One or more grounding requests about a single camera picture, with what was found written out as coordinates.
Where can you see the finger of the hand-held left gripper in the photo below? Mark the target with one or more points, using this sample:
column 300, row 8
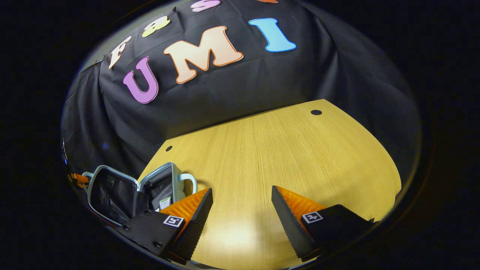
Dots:
column 79, row 179

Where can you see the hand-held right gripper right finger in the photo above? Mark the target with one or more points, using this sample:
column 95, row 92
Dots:
column 287, row 221

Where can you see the white suitcase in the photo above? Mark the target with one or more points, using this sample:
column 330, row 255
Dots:
column 112, row 195

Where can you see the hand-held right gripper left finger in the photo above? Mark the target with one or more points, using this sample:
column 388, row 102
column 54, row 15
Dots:
column 200, row 217

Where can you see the black backdrop cloth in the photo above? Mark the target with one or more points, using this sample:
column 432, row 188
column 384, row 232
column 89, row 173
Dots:
column 243, row 86

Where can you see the white green skin care tube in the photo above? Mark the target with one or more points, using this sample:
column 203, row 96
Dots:
column 165, row 203

